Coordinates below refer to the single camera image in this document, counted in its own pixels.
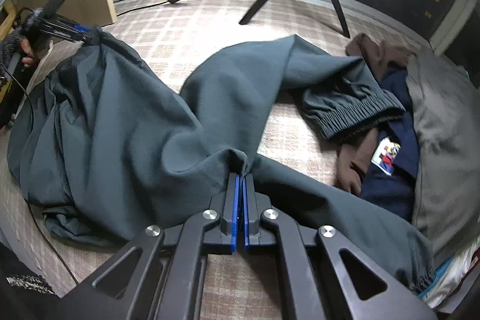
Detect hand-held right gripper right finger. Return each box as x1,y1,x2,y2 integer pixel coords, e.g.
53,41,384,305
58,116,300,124
242,174,437,320

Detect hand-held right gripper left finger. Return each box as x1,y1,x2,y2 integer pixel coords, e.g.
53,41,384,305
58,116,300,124
60,172,241,320

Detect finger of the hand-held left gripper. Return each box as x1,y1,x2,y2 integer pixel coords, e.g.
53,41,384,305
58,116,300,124
47,19,100,35
49,28,104,44

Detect dark grey pants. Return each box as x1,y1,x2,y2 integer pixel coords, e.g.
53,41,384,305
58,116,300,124
7,31,437,296

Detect person's left forearm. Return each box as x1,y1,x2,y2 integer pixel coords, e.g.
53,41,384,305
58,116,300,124
0,29,23,72

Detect person's left hand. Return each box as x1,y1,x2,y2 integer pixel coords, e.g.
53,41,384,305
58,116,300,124
19,37,39,68

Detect plaid blanket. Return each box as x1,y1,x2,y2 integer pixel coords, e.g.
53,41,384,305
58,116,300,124
0,0,466,320

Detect navy printed garment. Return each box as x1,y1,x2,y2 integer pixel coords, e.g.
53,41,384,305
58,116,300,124
360,69,421,223

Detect grey khaki garment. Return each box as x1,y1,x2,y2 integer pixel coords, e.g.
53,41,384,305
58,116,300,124
405,48,480,264

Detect light blue cloth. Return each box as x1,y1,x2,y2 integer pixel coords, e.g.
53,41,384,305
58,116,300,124
424,241,480,309

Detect speckled black white rug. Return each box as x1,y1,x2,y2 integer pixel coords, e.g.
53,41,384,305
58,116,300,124
5,273,57,300

